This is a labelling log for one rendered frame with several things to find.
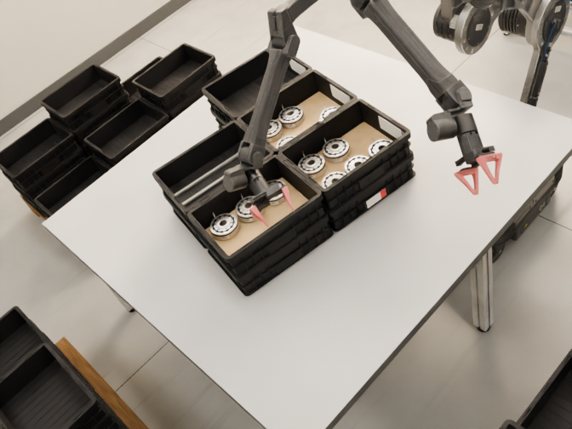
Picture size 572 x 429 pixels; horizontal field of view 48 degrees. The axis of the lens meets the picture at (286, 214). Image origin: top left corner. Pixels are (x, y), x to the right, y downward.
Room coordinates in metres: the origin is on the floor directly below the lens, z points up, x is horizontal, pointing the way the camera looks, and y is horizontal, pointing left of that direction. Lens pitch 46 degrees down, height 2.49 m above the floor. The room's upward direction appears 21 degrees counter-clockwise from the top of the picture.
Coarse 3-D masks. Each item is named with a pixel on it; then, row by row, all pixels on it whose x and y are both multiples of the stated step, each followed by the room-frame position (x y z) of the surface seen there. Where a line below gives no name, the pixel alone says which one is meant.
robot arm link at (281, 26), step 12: (288, 0) 1.88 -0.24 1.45; (300, 0) 1.86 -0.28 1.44; (312, 0) 1.88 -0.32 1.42; (276, 12) 1.83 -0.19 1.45; (288, 12) 1.82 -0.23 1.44; (300, 12) 1.85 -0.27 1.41; (276, 24) 1.83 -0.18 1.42; (288, 24) 1.80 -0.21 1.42; (276, 36) 1.81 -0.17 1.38; (288, 36) 1.78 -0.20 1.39; (276, 48) 1.82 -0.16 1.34
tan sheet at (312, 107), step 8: (312, 96) 2.18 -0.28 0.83; (320, 96) 2.16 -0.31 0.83; (304, 104) 2.15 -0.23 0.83; (312, 104) 2.13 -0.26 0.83; (320, 104) 2.12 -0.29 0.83; (328, 104) 2.10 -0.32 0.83; (336, 104) 2.08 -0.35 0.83; (304, 112) 2.10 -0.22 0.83; (312, 112) 2.08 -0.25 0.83; (320, 112) 2.06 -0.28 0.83; (304, 120) 2.05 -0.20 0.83; (312, 120) 2.04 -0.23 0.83; (296, 128) 2.03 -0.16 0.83; (304, 128) 2.01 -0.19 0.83; (272, 144) 1.98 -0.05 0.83
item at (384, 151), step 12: (348, 108) 1.91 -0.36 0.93; (372, 108) 1.86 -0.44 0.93; (312, 132) 1.85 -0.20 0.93; (408, 132) 1.67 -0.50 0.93; (396, 144) 1.64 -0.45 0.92; (372, 156) 1.62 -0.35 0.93; (384, 156) 1.62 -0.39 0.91; (360, 168) 1.58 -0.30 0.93; (312, 180) 1.61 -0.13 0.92; (336, 180) 1.56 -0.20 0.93; (348, 180) 1.56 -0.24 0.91; (324, 192) 1.54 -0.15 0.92
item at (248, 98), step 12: (252, 60) 2.45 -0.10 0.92; (264, 60) 2.47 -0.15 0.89; (240, 72) 2.43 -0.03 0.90; (252, 72) 2.45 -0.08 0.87; (264, 72) 2.46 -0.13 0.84; (288, 72) 2.41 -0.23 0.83; (216, 84) 2.39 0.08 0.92; (228, 84) 2.40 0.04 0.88; (240, 84) 2.42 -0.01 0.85; (252, 84) 2.42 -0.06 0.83; (216, 96) 2.38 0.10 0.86; (228, 96) 2.40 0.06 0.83; (240, 96) 2.37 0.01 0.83; (252, 96) 2.34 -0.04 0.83; (216, 108) 2.29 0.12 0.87; (228, 108) 2.31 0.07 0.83; (240, 108) 2.28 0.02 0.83; (228, 120) 2.21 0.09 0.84
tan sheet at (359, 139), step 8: (360, 128) 1.89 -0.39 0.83; (368, 128) 1.87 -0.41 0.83; (344, 136) 1.88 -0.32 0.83; (352, 136) 1.86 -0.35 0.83; (360, 136) 1.84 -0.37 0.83; (368, 136) 1.83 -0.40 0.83; (376, 136) 1.81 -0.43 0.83; (384, 136) 1.80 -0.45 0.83; (352, 144) 1.82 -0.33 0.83; (360, 144) 1.80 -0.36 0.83; (368, 144) 1.79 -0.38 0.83; (320, 152) 1.84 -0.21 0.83; (352, 152) 1.77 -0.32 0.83; (360, 152) 1.76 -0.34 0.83; (368, 152) 1.74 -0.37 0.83; (344, 160) 1.75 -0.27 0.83; (328, 168) 1.74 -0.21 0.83; (336, 168) 1.73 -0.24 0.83; (320, 176) 1.71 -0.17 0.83; (320, 184) 1.68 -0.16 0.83
